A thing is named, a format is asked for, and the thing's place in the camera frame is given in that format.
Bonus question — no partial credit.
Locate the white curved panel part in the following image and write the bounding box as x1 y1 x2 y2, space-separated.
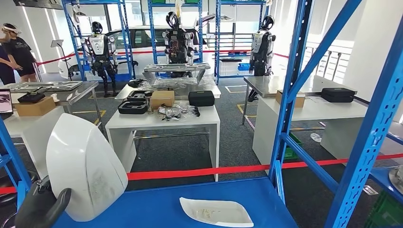
179 197 254 228
46 113 128 222

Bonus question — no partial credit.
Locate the white table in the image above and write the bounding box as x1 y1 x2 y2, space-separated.
105 100 221 182
252 95 403 166
115 78 222 101
3 105 65 179

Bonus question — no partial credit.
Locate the black hard case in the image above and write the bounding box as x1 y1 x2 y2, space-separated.
321 87 358 104
188 90 215 107

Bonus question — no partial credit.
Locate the clear plastic bags pile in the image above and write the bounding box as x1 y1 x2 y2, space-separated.
157 104 201 122

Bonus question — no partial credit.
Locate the cardboard box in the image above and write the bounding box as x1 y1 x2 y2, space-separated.
150 90 175 110
15 96 57 117
276 90 306 109

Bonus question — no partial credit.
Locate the clear plastic wrap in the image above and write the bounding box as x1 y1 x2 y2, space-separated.
138 76 218 92

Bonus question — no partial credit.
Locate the steel bench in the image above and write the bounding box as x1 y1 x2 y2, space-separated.
143 63 211 85

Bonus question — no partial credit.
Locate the clear plastic bin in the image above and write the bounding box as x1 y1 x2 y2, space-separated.
219 59 239 77

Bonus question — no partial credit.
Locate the metal cylinder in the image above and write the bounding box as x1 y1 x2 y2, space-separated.
144 91 154 114

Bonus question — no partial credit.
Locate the red barrier tape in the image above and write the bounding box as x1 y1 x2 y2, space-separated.
0 153 403 195
36 48 289 65

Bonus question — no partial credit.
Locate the black foam tray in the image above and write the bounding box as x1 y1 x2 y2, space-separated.
118 100 149 115
126 90 152 102

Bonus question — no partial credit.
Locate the black pouch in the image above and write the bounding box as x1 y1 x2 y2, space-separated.
127 78 147 88

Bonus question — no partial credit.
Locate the dark uncovered humanoid robot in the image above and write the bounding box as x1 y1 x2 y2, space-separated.
161 11 196 78

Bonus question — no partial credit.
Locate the white car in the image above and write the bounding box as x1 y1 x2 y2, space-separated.
58 26 218 79

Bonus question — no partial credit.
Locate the white black humanoid robot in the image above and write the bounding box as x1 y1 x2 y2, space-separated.
80 21 119 97
248 15 277 103

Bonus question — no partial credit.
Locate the green plastic crate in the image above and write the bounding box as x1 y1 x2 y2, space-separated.
284 133 303 160
364 190 403 228

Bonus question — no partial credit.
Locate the grey tray of parts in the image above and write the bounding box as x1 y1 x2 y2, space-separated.
6 81 84 93

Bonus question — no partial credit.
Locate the black stand with tablet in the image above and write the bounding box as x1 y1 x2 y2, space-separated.
50 39 74 79

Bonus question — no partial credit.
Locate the black router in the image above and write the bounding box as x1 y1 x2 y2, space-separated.
17 87 46 104

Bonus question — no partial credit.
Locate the person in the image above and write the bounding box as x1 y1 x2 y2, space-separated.
0 39 23 86
0 23 38 83

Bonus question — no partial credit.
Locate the open laptop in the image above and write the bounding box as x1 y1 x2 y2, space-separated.
0 88 14 119

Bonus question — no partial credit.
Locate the grey metal casting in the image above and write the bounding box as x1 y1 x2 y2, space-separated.
389 165 403 195

